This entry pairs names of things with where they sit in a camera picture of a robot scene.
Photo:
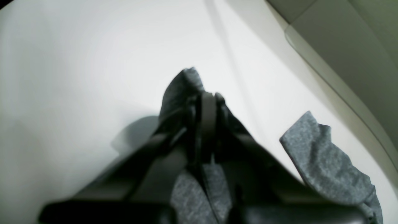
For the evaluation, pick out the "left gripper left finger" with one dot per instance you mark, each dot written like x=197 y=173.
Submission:
x=138 y=189

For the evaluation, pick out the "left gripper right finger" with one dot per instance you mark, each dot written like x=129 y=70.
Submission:
x=261 y=189

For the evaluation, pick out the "grey long-sleeve t-shirt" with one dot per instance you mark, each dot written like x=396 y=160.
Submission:
x=323 y=166

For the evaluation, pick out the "grey side table panel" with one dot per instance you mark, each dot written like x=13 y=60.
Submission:
x=352 y=45

